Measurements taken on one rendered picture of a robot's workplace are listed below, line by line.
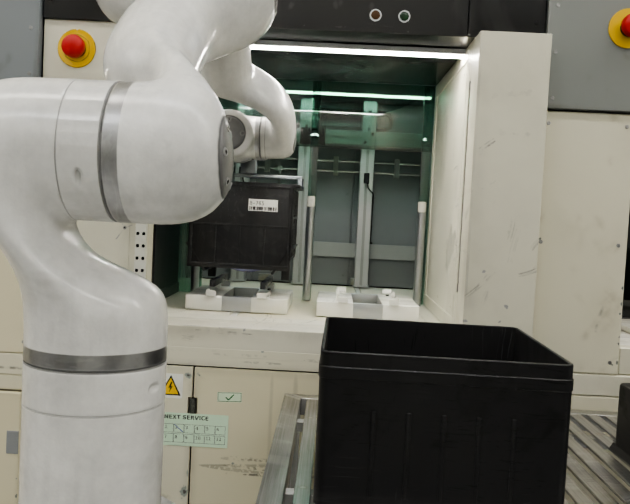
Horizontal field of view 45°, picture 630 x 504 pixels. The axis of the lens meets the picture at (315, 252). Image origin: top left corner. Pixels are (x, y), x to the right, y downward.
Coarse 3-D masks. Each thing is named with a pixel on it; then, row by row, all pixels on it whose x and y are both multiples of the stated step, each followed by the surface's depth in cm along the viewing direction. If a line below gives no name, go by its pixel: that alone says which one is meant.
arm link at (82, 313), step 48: (0, 96) 60; (48, 96) 60; (96, 96) 60; (0, 144) 59; (48, 144) 58; (96, 144) 58; (0, 192) 59; (48, 192) 60; (96, 192) 60; (0, 240) 59; (48, 240) 61; (48, 288) 59; (96, 288) 60; (144, 288) 63; (48, 336) 60; (96, 336) 59; (144, 336) 62
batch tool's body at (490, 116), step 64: (64, 0) 132; (320, 0) 131; (384, 0) 131; (512, 0) 130; (64, 64) 133; (256, 64) 166; (320, 64) 162; (384, 64) 158; (448, 64) 155; (512, 64) 126; (320, 128) 182; (384, 128) 182; (448, 128) 159; (512, 128) 127; (448, 192) 154; (512, 192) 127; (128, 256) 135; (448, 256) 150; (512, 256) 128; (192, 320) 141; (256, 320) 145; (320, 320) 149; (448, 320) 144; (512, 320) 128; (192, 384) 135; (256, 384) 135; (192, 448) 136; (256, 448) 136
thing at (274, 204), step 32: (256, 160) 163; (256, 192) 153; (288, 192) 153; (192, 224) 154; (224, 224) 154; (256, 224) 153; (288, 224) 153; (192, 256) 154; (224, 256) 154; (256, 256) 154; (288, 256) 154
